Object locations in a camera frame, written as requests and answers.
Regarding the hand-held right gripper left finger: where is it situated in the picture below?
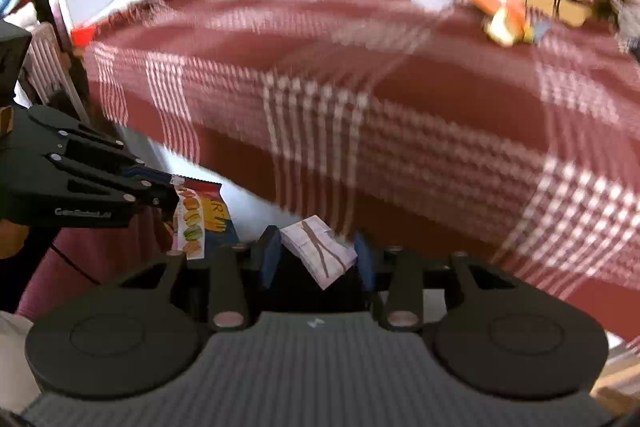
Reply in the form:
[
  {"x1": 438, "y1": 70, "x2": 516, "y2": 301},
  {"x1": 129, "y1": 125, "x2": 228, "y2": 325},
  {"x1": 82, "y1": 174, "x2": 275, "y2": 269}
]
[{"x1": 117, "y1": 226, "x2": 283, "y2": 332}]

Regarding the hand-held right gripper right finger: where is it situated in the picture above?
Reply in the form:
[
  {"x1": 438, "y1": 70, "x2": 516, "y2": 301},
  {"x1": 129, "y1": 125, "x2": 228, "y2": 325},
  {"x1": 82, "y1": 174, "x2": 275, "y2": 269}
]
[{"x1": 352, "y1": 232, "x2": 521, "y2": 332}]

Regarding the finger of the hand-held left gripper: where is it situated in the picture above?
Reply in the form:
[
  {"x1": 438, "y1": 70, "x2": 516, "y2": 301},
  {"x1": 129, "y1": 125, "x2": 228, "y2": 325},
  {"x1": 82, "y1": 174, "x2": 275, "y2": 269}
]
[
  {"x1": 47, "y1": 151, "x2": 179, "y2": 208},
  {"x1": 29, "y1": 105, "x2": 172, "y2": 184}
]

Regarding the white striped packet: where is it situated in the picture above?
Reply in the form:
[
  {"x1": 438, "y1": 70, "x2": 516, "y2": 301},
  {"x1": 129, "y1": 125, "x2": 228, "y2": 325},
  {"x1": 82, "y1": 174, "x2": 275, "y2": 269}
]
[{"x1": 280, "y1": 215, "x2": 358, "y2": 290}]

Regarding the macaron print wrapper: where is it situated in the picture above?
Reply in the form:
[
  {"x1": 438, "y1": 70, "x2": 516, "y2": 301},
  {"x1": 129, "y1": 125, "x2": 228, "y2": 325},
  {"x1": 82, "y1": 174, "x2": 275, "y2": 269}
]
[{"x1": 170, "y1": 174, "x2": 241, "y2": 260}]

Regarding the pink cloth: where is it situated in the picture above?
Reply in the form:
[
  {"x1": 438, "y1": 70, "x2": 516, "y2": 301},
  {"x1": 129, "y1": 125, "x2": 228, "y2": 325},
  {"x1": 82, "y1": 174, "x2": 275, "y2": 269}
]
[{"x1": 15, "y1": 207, "x2": 176, "y2": 323}]

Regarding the pale slatted rack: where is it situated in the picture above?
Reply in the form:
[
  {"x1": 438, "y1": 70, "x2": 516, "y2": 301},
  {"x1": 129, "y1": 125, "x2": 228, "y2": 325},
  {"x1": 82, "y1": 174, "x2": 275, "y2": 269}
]
[{"x1": 22, "y1": 22, "x2": 91, "y2": 122}]

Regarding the red plaid blanket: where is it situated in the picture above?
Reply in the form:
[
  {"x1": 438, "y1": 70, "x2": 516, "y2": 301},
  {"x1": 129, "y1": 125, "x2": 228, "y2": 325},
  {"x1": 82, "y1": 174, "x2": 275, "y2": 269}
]
[{"x1": 82, "y1": 0, "x2": 640, "y2": 343}]

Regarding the orange snack packet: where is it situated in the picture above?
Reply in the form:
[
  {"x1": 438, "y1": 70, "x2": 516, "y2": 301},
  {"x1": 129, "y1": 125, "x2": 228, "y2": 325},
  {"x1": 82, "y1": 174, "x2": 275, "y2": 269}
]
[{"x1": 482, "y1": 7, "x2": 538, "y2": 48}]

